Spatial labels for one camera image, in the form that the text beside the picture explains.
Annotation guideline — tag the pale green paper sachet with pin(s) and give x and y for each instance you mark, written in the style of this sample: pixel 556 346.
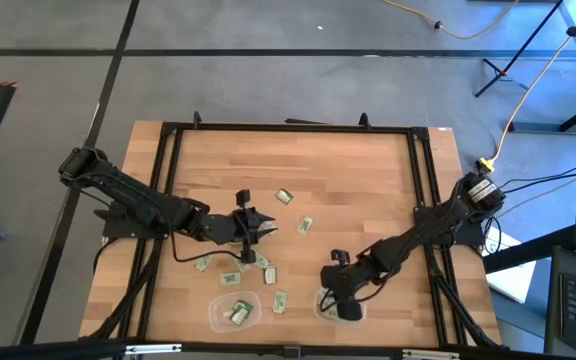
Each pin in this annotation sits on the pale green paper sachet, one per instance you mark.
pixel 305 225
pixel 331 313
pixel 230 278
pixel 270 226
pixel 204 263
pixel 242 268
pixel 263 261
pixel 279 302

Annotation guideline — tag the white box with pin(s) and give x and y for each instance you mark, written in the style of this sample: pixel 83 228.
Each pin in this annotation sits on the white box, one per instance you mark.
pixel 513 282

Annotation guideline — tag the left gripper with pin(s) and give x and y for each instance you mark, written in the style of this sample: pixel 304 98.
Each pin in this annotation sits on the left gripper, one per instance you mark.
pixel 248 227

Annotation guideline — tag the black aluminium table frame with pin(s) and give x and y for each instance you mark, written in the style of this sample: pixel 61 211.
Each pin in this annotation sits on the black aluminium table frame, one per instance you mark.
pixel 293 128

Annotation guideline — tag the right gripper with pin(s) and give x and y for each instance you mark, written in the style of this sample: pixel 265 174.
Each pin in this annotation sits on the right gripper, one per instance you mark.
pixel 340 282

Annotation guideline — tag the clear plastic bin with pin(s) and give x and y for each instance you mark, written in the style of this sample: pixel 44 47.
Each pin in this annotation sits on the clear plastic bin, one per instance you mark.
pixel 316 307
pixel 218 320

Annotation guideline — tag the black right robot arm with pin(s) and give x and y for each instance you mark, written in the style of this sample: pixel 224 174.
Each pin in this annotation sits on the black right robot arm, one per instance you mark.
pixel 418 230

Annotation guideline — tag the black side desk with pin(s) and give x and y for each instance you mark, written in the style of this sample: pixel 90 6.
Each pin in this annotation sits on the black side desk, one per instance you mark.
pixel 552 310

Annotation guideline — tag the black tripod stand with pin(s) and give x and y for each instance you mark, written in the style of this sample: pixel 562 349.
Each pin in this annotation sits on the black tripod stand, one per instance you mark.
pixel 518 49

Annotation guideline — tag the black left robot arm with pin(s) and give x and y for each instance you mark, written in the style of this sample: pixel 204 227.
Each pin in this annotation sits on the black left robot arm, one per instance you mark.
pixel 133 192

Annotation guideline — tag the black overhead beam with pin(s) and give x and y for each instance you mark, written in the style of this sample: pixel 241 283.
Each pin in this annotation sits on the black overhead beam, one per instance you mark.
pixel 43 351

